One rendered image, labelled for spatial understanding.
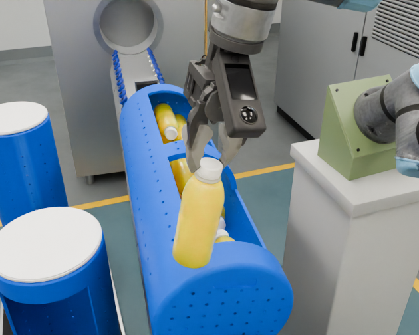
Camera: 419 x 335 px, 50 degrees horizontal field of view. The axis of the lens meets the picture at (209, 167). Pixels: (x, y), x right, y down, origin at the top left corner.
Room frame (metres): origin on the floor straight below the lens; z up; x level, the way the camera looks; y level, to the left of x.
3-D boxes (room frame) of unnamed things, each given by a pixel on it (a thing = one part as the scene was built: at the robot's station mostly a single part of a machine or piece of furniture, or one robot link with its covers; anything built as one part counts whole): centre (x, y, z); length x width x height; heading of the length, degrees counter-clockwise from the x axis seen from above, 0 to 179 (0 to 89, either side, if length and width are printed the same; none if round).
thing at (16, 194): (1.58, 0.77, 0.59); 0.28 x 0.28 x 0.88
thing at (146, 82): (1.83, 0.27, 1.00); 0.10 x 0.04 x 0.15; 104
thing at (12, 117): (1.58, 0.77, 1.03); 0.28 x 0.28 x 0.01
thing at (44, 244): (0.87, 0.42, 1.03); 0.28 x 0.28 x 0.01
